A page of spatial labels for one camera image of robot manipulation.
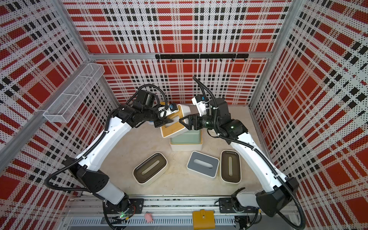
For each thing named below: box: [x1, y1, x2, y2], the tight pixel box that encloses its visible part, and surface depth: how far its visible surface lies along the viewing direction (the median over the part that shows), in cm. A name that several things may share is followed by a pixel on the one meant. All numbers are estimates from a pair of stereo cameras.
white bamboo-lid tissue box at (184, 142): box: [169, 133, 204, 152], surface depth 90 cm
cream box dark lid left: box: [132, 152, 170, 186], surface depth 83 cm
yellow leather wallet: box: [192, 209, 216, 230], surface depth 71 cm
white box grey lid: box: [186, 150, 220, 179], surface depth 87 cm
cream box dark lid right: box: [219, 149, 242, 184], surface depth 83 cm
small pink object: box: [144, 212, 153, 223], surface depth 71 cm
